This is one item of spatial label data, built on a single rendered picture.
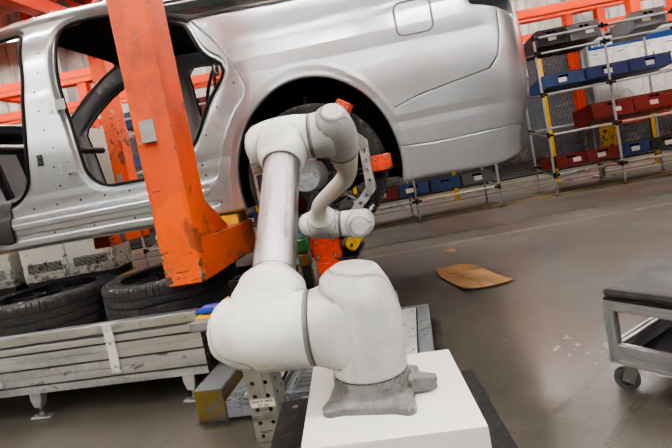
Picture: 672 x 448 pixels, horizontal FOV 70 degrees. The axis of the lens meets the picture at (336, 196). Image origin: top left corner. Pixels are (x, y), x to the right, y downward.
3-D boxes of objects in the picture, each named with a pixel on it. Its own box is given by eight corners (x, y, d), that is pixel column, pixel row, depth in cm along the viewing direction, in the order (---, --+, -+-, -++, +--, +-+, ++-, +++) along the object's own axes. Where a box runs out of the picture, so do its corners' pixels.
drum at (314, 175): (332, 186, 223) (326, 156, 222) (324, 190, 202) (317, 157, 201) (303, 192, 226) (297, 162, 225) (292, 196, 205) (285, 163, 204)
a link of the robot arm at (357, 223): (374, 206, 193) (342, 208, 195) (371, 211, 178) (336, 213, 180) (376, 233, 194) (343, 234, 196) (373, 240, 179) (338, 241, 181)
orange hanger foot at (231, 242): (258, 247, 257) (245, 183, 255) (220, 272, 206) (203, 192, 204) (229, 252, 260) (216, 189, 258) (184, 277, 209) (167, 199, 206)
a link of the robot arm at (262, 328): (304, 345, 88) (190, 357, 91) (321, 381, 100) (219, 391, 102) (309, 99, 141) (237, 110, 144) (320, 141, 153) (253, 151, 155)
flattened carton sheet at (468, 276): (473, 265, 340) (472, 260, 340) (514, 281, 286) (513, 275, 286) (433, 274, 336) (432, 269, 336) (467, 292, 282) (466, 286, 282)
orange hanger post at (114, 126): (151, 233, 508) (99, -2, 492) (140, 237, 489) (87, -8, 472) (135, 236, 511) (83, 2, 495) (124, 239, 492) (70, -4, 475)
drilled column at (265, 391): (292, 424, 172) (269, 310, 170) (284, 441, 163) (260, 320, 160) (265, 427, 174) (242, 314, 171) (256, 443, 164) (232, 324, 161)
